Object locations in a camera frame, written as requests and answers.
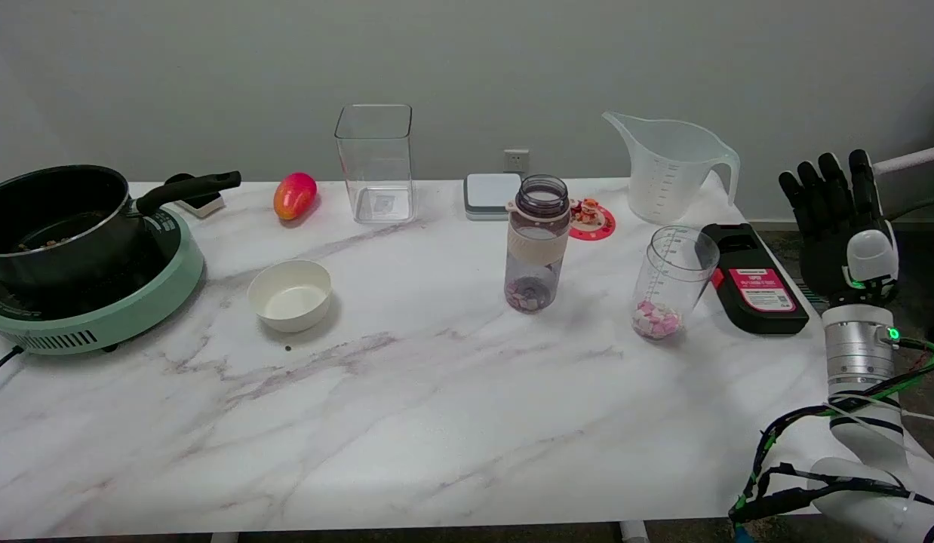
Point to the small orange figurine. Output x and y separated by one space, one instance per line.
587 211

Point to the pink white candies in cup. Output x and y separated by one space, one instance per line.
657 320

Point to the white table leg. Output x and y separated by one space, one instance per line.
634 532
224 538

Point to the green induction cooker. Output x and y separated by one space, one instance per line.
135 302

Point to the small clear measuring cup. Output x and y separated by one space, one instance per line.
674 264

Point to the black device with pink label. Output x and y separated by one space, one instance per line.
761 290

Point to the red round coaster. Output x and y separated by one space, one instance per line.
599 226

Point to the white foam covered bar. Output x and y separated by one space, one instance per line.
916 157

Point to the white black small box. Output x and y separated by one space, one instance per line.
203 204

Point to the dark curved chair leg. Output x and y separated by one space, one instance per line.
920 204

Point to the red yellow mango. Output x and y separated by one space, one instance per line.
294 196

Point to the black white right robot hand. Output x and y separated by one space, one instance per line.
833 226

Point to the clear bottle with beige sleeve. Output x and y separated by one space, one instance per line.
539 245

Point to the large translucent measuring jug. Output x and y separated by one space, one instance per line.
667 177

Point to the clear square plastic container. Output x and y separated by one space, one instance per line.
376 170

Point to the white grey kitchen scale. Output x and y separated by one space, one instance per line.
491 194

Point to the pink white candies in bottle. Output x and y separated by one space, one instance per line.
529 296

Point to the white round bowl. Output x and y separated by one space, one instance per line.
290 298

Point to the white wall socket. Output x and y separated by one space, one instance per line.
516 160

